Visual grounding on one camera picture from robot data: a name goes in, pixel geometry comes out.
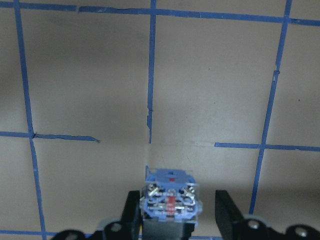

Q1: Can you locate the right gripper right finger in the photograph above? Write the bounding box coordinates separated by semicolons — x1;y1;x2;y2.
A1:
214;190;320;240

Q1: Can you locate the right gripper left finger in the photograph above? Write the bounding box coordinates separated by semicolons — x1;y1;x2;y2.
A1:
53;190;141;240

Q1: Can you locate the red emergency stop button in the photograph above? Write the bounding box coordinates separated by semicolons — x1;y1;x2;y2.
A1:
139;165;204;240

